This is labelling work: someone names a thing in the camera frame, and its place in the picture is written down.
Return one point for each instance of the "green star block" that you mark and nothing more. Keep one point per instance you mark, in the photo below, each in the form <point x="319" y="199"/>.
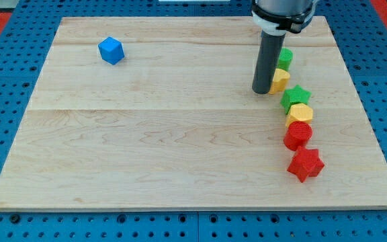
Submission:
<point x="295" y="95"/>

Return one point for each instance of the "red cylinder block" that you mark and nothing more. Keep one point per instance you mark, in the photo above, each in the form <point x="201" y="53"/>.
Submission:
<point x="297" y="135"/>

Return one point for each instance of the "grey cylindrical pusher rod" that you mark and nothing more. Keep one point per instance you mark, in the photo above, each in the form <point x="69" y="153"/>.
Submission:
<point x="269" y="52"/>

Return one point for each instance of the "wooden board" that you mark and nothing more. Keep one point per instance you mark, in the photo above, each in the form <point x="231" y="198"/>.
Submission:
<point x="175" y="124"/>

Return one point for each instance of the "red star block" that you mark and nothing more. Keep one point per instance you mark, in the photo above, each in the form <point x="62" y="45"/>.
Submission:
<point x="306" y="163"/>

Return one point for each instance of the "yellow heart block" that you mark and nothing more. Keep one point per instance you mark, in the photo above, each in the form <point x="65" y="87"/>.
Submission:
<point x="279" y="82"/>

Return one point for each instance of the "yellow hexagon block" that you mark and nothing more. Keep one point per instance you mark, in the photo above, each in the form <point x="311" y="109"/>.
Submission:
<point x="299" y="112"/>

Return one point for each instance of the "green cylinder block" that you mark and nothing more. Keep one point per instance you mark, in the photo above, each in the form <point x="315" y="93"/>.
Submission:
<point x="285" y="59"/>

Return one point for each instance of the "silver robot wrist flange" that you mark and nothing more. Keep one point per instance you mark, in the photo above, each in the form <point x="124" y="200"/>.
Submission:
<point x="276" y="17"/>

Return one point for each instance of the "blue cube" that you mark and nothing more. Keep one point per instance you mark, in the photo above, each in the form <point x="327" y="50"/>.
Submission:
<point x="111" y="50"/>

